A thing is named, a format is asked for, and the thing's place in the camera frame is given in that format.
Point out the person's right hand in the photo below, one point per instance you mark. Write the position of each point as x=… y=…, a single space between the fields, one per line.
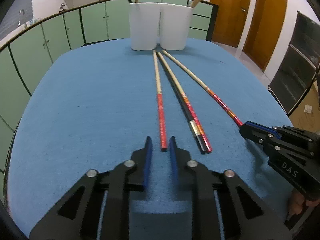
x=296 y=205

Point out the white double utensil holder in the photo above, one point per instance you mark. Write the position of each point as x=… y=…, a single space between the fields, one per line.
x=172 y=30

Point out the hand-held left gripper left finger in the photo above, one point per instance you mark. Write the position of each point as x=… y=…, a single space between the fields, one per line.
x=148 y=157

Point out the metal kitchen faucet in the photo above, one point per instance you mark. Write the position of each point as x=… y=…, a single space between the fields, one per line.
x=21 y=12

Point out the narrow wooden door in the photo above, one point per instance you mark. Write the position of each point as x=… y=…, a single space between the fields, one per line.
x=270 y=30

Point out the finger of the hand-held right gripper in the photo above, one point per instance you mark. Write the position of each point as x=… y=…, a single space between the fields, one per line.
x=252 y=134
x=265 y=128

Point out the grey window blind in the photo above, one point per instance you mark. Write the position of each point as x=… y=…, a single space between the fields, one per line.
x=15 y=22

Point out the cardboard box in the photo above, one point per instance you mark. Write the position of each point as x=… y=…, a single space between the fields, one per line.
x=308 y=115

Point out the wide wooden door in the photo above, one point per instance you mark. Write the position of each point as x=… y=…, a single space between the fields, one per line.
x=230 y=17

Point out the black glass-front cabinet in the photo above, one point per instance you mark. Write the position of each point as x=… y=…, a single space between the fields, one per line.
x=295 y=75

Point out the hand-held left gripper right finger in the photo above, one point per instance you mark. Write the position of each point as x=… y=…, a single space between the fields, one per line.
x=173 y=157

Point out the metal kettle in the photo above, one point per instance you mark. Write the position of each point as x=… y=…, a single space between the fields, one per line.
x=63 y=6

